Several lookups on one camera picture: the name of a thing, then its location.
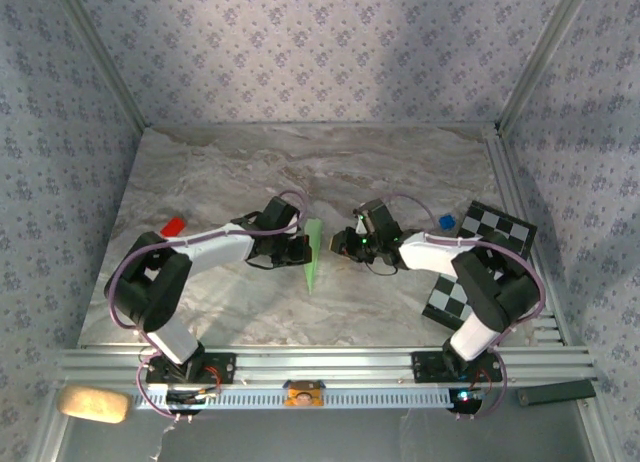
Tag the light green paper sheet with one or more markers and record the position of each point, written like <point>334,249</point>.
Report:
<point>312,262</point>

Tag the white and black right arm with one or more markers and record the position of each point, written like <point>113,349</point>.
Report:
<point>425,254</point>

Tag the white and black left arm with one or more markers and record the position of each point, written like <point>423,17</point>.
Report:
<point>215,242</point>

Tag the small blue block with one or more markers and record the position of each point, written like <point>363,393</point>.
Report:
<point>446,222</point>

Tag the small red block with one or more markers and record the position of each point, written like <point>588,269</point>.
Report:
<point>173,226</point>

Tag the black and white checkerboard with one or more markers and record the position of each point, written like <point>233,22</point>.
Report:
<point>500,227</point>

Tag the cartoon face sticker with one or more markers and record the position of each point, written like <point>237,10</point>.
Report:
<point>304,394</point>

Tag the small black circuit board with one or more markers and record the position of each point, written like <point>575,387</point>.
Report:
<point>185,397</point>
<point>467,399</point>

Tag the black flat bar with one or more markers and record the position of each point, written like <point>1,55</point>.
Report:
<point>555,393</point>

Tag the beige sponge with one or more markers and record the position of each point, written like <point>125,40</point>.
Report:
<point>92,404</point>

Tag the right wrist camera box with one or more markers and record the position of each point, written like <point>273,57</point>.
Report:
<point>360,224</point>

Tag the aluminium front rail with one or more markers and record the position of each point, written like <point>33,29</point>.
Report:
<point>325,364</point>

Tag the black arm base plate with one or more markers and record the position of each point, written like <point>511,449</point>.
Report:
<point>225,368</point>
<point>425,368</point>

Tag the aluminium side rail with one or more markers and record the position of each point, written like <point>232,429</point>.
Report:
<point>515,182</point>

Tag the aluminium frame post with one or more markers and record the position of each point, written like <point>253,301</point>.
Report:
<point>545,57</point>
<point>100,57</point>

